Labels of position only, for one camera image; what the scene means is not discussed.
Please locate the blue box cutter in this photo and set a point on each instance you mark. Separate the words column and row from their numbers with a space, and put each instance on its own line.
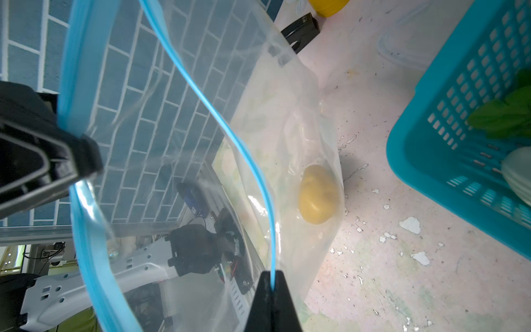
column 194, row 198

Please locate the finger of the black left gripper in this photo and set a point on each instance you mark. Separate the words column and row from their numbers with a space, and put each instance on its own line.
column 39, row 160

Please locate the green toy lettuce leaf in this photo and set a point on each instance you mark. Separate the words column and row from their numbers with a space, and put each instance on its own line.
column 507, row 118

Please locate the black stapler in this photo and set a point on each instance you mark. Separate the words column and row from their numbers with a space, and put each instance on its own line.
column 301, row 32

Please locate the white toy radish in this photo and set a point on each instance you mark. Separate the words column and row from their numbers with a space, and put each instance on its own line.
column 515, row 170

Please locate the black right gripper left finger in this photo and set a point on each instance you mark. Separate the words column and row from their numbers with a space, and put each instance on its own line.
column 260, row 315

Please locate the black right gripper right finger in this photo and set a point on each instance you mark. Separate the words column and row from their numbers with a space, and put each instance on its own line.
column 283, row 314

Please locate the yellow metal pen bucket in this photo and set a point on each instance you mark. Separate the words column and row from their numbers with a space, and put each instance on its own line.
column 327, row 8

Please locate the teal plastic basket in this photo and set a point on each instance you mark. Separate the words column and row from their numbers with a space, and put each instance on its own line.
column 434, row 150

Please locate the clear zip top bag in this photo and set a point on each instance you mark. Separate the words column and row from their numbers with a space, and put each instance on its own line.
column 208, row 92

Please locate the yellow toy potato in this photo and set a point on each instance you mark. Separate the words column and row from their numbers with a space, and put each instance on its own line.
column 319, row 196

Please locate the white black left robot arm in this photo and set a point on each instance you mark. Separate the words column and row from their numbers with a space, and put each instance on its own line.
column 212, row 244

